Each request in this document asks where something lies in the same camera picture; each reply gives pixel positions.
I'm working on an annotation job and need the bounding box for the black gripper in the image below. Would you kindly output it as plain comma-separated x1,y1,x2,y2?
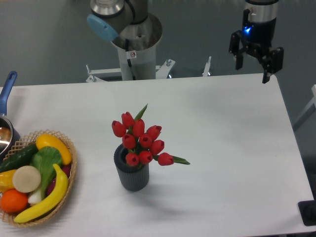
229,8,284,84

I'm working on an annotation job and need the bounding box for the red tulip bouquet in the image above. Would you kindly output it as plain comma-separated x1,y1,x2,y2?
111,105,190,169

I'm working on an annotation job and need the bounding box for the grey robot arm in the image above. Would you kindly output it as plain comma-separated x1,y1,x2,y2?
87,0,284,83

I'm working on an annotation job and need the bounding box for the dark grey ribbed vase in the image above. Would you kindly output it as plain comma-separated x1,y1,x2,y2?
114,144,150,192

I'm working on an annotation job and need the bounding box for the white furniture leg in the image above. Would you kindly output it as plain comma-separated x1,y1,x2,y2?
292,84,316,132

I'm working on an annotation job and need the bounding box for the black device at edge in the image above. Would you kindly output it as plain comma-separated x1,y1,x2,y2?
298,200,316,226

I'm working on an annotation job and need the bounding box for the purple red vegetable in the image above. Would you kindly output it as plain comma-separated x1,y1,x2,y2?
46,164,71,196

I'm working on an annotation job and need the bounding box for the green bok choy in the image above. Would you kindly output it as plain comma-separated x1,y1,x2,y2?
28,146,62,205

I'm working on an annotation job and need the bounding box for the yellow banana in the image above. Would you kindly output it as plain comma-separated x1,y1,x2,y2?
14,164,68,224

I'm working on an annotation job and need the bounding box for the woven wicker basket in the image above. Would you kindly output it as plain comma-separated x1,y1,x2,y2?
0,129,77,227

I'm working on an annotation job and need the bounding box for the green cucumber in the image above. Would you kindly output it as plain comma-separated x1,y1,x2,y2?
0,144,38,173

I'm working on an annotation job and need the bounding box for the beige round disc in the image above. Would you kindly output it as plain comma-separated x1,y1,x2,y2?
12,165,41,193

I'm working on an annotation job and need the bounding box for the yellow pepper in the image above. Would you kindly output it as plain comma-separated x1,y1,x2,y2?
0,169,16,193

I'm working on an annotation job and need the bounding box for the orange fruit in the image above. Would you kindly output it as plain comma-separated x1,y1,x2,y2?
0,189,28,213

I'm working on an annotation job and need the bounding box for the white metal base frame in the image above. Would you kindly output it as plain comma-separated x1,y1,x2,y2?
85,56,212,83

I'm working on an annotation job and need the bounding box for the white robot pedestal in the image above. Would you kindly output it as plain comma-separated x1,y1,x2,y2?
112,13,162,81

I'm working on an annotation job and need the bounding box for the blue handled saucepan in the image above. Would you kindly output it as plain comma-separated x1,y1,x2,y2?
0,71,20,163

